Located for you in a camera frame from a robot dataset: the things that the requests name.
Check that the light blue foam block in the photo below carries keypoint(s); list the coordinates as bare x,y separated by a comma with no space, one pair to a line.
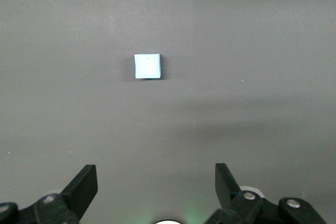
147,66

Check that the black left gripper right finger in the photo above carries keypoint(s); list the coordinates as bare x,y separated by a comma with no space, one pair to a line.
225,187

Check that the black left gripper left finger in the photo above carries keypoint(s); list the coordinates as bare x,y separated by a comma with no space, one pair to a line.
81,190

